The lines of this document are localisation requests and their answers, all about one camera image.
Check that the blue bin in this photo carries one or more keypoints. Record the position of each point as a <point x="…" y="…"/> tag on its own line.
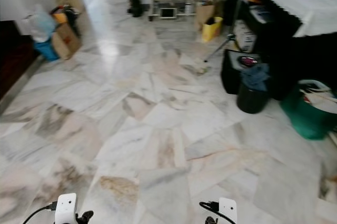
<point x="47" y="51"/>

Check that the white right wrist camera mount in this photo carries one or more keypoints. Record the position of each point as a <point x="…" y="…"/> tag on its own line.
<point x="228" y="211"/>

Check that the dark wooden cabinet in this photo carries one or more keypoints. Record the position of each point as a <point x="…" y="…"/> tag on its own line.
<point x="15" y="58"/>

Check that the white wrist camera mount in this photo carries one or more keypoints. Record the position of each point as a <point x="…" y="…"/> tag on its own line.
<point x="228" y="211"/>
<point x="66" y="207"/>

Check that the black bucket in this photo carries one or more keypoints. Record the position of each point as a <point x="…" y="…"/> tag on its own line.
<point x="251" y="101"/>

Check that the blue-grey cloth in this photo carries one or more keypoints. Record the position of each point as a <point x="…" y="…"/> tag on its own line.
<point x="256" y="75"/>

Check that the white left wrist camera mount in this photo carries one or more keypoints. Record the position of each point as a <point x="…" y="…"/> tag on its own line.
<point x="66" y="207"/>

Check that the brown paper bag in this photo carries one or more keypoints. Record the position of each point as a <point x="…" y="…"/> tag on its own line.
<point x="204" y="12"/>

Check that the brown cardboard box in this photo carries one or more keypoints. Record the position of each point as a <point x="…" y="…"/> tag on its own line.
<point x="66" y="42"/>

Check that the black tripod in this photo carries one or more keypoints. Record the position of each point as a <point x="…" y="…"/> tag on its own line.
<point x="230" y="37"/>

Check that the yellow shopping bag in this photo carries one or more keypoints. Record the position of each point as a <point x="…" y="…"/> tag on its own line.
<point x="210" y="30"/>

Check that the table with white cloth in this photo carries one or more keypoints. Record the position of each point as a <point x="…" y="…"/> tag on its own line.
<point x="310" y="10"/>

